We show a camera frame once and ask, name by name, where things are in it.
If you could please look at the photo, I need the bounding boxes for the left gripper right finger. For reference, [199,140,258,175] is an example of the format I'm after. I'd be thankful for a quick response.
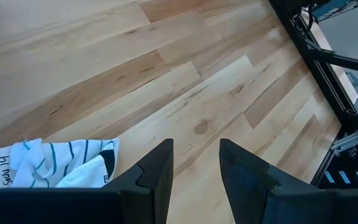
[218,138,319,224]

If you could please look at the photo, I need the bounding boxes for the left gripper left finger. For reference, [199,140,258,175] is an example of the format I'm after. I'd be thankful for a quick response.
[101,138,174,224]

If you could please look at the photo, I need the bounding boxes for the white teal striped socks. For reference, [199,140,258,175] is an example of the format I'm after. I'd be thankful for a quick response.
[9,138,120,189]

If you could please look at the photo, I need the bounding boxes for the silver metal bracket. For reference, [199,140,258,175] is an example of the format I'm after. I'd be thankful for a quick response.
[330,132,358,154]

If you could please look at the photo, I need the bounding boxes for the black aluminium table frame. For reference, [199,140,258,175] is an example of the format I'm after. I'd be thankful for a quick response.
[268,0,358,190]

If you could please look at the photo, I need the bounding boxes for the grey metal desk frame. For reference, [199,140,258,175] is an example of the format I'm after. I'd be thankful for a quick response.
[344,70,358,105]

